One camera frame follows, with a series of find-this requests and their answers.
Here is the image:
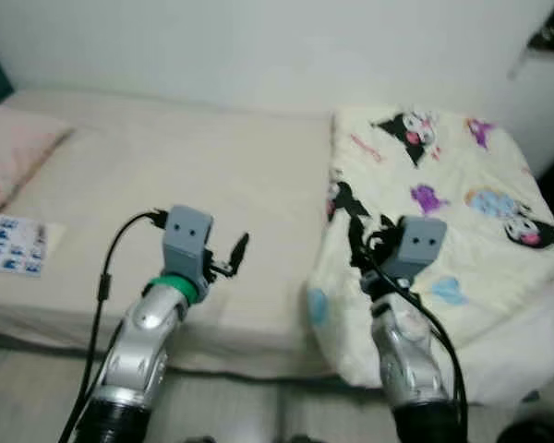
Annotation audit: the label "pink patterned pillow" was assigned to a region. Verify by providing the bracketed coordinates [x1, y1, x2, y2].
[0, 102, 75, 222]

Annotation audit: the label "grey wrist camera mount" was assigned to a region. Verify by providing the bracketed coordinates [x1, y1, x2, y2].
[162, 206, 213, 282]
[383, 217, 447, 282]

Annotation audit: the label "white cabinet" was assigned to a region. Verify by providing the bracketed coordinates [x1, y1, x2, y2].
[508, 51, 554, 176]

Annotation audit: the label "white book blue letters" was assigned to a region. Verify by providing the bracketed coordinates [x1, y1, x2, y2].
[0, 214, 66, 278]

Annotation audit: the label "mattress with beige sheet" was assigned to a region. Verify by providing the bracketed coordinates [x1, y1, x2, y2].
[0, 88, 352, 379]

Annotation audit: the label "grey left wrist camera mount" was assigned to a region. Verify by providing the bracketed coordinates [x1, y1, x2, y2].
[162, 206, 213, 282]

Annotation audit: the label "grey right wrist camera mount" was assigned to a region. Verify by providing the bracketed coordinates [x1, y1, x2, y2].
[383, 217, 447, 282]

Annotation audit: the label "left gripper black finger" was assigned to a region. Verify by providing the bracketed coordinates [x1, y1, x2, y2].
[223, 232, 252, 278]

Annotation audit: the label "cream cartoon print blanket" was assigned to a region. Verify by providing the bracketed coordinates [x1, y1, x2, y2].
[305, 106, 554, 407]

